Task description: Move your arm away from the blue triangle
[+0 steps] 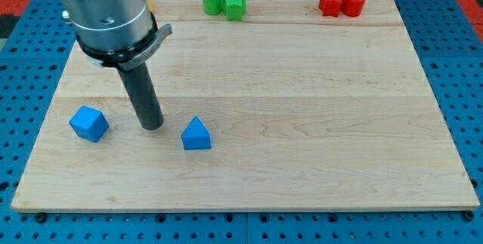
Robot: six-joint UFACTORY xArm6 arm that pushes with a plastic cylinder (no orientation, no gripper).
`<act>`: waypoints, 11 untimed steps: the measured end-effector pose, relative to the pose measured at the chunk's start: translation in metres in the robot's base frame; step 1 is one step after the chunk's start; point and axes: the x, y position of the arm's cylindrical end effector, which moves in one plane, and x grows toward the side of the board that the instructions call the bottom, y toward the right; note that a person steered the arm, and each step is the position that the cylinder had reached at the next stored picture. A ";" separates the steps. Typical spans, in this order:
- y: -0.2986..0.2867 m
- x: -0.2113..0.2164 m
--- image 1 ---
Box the red star block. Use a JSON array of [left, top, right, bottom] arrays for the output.
[[318, 0, 344, 17]]

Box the black clamp with grey lever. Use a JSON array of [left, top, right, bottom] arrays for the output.
[[76, 14, 173, 71]]

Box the green cylinder block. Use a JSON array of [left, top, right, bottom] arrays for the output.
[[202, 0, 223, 15]]

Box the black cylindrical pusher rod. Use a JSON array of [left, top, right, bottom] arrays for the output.
[[117, 63, 164, 131]]

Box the yellow block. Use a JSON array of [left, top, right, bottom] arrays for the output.
[[146, 0, 155, 14]]

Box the light wooden board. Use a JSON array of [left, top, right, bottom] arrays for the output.
[[11, 0, 480, 213]]

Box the red cylinder block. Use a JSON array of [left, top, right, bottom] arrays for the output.
[[342, 0, 366, 17]]

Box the green star block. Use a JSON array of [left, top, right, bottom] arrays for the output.
[[221, 0, 246, 21]]

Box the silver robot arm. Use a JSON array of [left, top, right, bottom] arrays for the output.
[[61, 0, 158, 66]]

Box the blue cube block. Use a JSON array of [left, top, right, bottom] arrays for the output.
[[69, 106, 109, 143]]

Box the blue triangle block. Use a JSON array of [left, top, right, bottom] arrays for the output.
[[181, 116, 211, 150]]

